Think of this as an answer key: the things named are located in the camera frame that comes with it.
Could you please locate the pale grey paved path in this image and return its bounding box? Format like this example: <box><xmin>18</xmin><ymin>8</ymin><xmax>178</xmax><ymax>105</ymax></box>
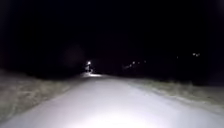
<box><xmin>0</xmin><ymin>73</ymin><xmax>224</xmax><ymax>128</ymax></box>

